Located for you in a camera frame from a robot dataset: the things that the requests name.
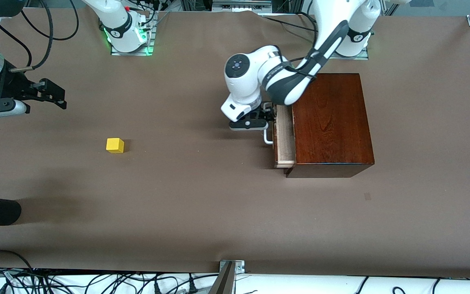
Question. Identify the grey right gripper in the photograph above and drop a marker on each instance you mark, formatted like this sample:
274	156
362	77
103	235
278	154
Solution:
11	85

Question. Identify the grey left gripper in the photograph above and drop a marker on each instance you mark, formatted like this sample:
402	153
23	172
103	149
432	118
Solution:
267	108

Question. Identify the yellow cube block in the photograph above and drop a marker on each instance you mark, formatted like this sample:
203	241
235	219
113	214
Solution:
115	145

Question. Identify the dark wooden drawer cabinet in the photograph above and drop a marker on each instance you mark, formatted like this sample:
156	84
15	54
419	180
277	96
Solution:
333	130

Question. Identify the brown paper table cover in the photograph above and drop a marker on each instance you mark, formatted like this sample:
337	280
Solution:
218	212

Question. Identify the grey control device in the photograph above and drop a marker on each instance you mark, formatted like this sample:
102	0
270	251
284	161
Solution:
241	5

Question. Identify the thin aluminium strut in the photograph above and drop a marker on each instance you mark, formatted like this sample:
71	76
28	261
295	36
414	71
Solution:
392	7

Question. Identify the white lower surface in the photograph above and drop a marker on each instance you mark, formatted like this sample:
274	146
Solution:
300	286

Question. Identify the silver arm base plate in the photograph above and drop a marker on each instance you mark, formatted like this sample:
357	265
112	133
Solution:
357	57
137	52

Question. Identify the silver edge bracket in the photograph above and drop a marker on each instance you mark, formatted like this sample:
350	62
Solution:
239	265

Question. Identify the grey aluminium post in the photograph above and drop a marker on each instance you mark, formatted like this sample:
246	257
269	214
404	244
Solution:
223	281

